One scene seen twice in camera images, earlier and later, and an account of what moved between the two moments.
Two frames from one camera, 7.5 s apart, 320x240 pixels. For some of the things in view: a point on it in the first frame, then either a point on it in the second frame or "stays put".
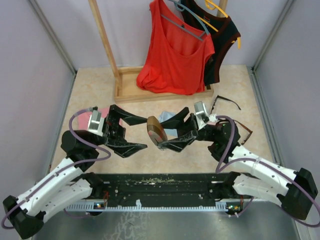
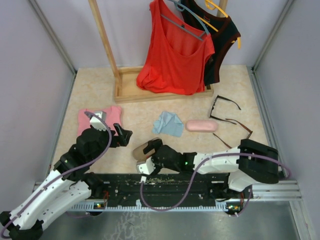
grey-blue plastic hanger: [181, 7] stays put
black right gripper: [177, 144] to [152, 144]
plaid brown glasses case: [155, 130] to [138, 152]
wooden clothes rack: [126, 88] stays put
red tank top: [175, 60] stays put
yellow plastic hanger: [211, 5] stays put
